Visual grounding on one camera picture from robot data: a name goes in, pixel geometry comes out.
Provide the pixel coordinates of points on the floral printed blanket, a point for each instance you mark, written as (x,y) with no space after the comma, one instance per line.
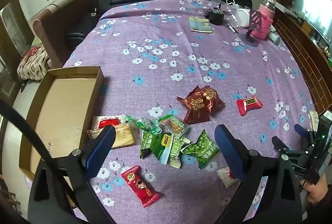
(32,66)

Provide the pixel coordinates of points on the small white red-print packet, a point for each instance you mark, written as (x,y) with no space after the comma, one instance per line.
(226,176)

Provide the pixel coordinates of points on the pale yellow snack packet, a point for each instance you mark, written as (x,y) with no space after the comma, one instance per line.
(313,120)

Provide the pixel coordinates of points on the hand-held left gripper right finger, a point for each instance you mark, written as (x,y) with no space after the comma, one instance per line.
(229,151)

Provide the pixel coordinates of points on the thin book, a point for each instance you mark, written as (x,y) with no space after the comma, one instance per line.
(201,24)

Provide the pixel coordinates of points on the small white clip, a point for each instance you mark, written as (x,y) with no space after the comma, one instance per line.
(93,12)

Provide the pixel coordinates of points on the small green candy packet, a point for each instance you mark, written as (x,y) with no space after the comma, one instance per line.
(176,125)
(145,124)

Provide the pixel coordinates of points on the white rolled cloth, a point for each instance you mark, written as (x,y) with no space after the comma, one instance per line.
(273,36)

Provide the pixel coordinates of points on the green patterned pillow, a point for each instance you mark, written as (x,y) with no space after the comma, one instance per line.
(36,41)

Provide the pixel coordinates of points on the black pen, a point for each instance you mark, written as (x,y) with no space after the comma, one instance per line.
(232,28)

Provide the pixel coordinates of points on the green yellow-label snack packet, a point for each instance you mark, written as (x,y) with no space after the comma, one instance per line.
(155,147)

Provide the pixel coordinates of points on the person's right hand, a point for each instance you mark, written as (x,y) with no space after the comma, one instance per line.
(315,191)

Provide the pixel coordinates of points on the black phone stand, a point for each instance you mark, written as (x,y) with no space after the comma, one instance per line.
(253,29)

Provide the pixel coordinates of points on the pink knit-sleeved bottle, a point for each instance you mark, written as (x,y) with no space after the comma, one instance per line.
(265,22)

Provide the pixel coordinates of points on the red figure-print snack packet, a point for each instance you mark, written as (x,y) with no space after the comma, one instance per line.
(140,185)

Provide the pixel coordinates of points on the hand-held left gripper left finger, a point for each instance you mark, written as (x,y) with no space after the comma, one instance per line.
(99,154)

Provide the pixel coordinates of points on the large green pea packet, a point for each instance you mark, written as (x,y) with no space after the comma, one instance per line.
(203,151)

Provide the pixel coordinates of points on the red crumpled cloth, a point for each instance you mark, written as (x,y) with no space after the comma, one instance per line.
(31,52)

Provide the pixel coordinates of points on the clear cracker packet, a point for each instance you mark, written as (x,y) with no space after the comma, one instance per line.
(125,137)

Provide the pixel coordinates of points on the wooden glass-panel door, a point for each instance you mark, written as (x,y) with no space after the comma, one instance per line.
(11,32)

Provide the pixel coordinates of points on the white red-label snack packet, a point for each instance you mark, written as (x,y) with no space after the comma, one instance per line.
(109,123)

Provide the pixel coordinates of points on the pale green candy packet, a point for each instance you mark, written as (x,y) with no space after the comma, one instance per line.
(175,155)

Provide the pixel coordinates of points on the white container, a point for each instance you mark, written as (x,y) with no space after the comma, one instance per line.
(242,18)

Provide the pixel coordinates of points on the small red candy packet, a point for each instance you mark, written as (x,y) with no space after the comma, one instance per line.
(248,105)

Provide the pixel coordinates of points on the brown sofa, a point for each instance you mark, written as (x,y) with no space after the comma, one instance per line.
(64,22)

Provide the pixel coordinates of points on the shallow cardboard box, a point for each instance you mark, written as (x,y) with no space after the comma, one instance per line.
(62,110)

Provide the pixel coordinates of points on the dark red snack packet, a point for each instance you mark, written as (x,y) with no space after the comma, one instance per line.
(194,110)
(212,99)

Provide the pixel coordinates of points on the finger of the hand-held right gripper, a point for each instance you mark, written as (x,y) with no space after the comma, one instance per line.
(279,144)
(301,131)

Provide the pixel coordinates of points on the wooden cabinet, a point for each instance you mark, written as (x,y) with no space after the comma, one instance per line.
(303,50)

